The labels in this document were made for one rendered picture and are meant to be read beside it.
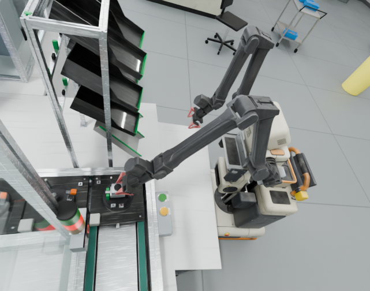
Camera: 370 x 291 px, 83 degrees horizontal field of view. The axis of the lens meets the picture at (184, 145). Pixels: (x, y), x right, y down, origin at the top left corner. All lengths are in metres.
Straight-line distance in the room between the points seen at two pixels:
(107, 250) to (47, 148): 0.66
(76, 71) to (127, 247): 0.75
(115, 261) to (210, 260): 0.46
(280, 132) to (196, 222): 0.64
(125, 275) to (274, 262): 1.67
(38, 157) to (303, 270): 2.41
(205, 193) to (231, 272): 1.07
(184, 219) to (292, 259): 1.58
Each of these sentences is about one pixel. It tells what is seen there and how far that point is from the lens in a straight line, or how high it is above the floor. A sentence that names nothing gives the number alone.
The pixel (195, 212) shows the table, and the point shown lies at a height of 0.86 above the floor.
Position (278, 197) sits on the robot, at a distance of 1.61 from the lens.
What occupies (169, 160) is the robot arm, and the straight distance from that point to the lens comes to 0.77.
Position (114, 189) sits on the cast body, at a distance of 0.97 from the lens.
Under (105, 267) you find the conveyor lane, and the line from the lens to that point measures 1.07.
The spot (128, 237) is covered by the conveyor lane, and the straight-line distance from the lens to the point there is 1.08.
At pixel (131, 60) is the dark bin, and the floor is 1.53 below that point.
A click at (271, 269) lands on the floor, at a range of 2.40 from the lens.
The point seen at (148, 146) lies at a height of 0.86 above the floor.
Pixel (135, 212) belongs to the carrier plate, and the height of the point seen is 0.97.
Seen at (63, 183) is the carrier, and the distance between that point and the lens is 1.13.
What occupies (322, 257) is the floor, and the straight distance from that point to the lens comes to 2.81.
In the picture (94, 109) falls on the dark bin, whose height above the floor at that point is 1.32.
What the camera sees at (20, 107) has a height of 0.86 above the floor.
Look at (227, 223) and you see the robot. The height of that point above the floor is 0.28.
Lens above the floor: 1.98
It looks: 53 degrees down
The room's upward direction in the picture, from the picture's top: 24 degrees clockwise
